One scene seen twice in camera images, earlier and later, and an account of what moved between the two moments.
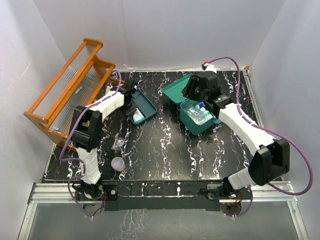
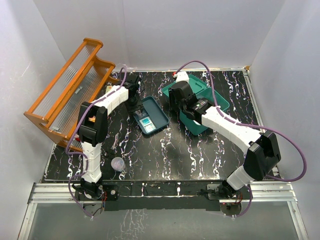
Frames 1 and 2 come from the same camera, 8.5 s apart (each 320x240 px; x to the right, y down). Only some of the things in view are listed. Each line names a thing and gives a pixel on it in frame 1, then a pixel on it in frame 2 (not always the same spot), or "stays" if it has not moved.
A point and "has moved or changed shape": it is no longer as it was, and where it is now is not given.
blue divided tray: [145, 106] has moved or changed shape
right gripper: [188, 91] → [173, 106]
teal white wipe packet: [138, 116] → [147, 124]
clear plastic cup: [118, 164] stays
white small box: [107, 89] stays
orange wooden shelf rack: [79, 83] stays
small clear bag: [119, 144] → [140, 113]
